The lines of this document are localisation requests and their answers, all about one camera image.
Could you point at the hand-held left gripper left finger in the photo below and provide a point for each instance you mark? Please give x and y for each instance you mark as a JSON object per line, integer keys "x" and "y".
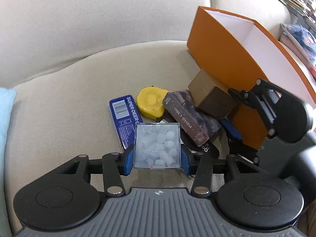
{"x": 128, "y": 160}

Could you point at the small brown cardboard box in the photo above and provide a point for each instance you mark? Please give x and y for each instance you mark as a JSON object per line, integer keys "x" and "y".
{"x": 212, "y": 98}

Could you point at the yellow tape measure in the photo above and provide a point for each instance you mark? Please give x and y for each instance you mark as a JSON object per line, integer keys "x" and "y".
{"x": 149, "y": 101}

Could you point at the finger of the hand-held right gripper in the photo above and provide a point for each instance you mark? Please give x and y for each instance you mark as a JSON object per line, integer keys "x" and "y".
{"x": 232, "y": 129}
{"x": 261, "y": 96}

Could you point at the brown printed card box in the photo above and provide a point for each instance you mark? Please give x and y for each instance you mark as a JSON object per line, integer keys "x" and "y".
{"x": 192, "y": 121}

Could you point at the beige sofa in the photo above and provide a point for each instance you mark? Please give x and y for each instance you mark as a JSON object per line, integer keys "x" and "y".
{"x": 86, "y": 42}

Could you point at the stack of books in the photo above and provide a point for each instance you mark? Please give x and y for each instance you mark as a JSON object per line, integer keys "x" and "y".
{"x": 296, "y": 0}

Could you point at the orange cardboard box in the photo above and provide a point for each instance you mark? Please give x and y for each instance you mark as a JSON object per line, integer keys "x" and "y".
{"x": 222, "y": 47}

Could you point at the clear plastic box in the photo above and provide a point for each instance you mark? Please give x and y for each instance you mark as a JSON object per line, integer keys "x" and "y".
{"x": 156, "y": 145}

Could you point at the black box with white print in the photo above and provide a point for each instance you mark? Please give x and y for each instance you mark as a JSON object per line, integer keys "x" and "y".
{"x": 205, "y": 149}

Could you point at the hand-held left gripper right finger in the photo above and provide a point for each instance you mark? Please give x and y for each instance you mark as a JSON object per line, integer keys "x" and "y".
{"x": 186, "y": 161}

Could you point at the light blue cushion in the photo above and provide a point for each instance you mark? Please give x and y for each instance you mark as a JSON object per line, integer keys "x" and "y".
{"x": 6, "y": 128}

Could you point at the blue metal tin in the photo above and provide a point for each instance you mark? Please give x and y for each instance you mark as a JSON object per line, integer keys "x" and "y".
{"x": 123, "y": 118}

